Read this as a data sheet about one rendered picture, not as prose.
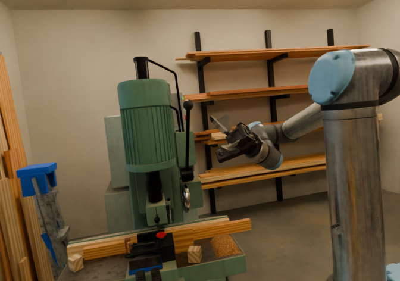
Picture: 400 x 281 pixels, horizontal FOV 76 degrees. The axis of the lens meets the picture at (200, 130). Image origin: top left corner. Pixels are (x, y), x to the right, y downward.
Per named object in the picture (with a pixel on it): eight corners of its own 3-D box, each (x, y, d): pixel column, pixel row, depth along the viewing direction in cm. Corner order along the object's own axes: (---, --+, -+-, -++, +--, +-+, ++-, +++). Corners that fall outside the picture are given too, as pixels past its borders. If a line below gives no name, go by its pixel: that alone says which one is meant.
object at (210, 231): (84, 261, 90) (83, 249, 89) (86, 257, 92) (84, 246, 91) (251, 230, 101) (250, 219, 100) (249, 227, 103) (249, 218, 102)
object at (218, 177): (199, 236, 287) (177, 16, 269) (189, 217, 341) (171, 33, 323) (392, 196, 348) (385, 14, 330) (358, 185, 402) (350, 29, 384)
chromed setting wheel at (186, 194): (186, 218, 104) (183, 188, 103) (182, 207, 116) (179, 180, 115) (193, 217, 104) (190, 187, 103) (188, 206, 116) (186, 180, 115)
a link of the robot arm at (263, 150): (246, 149, 106) (254, 168, 99) (238, 145, 103) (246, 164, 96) (262, 136, 102) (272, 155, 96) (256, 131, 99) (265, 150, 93)
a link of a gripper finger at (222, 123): (220, 105, 93) (237, 123, 94) (209, 115, 95) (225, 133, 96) (218, 108, 90) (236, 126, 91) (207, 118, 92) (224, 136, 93)
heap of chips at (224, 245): (216, 258, 84) (216, 249, 84) (208, 240, 96) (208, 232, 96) (241, 253, 85) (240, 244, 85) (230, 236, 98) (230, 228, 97)
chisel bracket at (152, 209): (148, 231, 89) (145, 207, 89) (149, 215, 103) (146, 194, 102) (169, 227, 90) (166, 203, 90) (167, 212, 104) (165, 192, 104)
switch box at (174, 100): (172, 127, 121) (169, 93, 119) (171, 126, 130) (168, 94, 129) (186, 125, 122) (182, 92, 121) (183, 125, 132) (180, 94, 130)
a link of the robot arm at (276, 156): (261, 158, 114) (270, 176, 107) (244, 148, 107) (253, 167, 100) (278, 145, 110) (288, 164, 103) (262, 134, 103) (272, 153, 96)
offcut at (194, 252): (190, 256, 86) (189, 245, 86) (202, 256, 85) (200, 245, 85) (188, 262, 83) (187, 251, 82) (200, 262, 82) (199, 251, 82)
